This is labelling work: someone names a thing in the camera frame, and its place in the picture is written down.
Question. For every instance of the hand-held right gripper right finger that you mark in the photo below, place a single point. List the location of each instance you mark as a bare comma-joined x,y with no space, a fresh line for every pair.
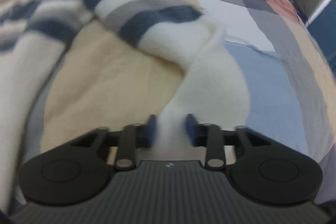
190,130

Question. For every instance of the patchwork checked quilt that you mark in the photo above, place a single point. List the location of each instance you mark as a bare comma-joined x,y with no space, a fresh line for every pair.
105,82

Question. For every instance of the blue chair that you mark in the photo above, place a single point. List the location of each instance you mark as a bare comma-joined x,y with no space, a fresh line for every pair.
325,27

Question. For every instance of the cream striped sweater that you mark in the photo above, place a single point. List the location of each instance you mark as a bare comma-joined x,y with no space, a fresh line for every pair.
162,24

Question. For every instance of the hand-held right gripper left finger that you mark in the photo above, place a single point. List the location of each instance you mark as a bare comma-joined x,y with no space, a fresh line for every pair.
151,132

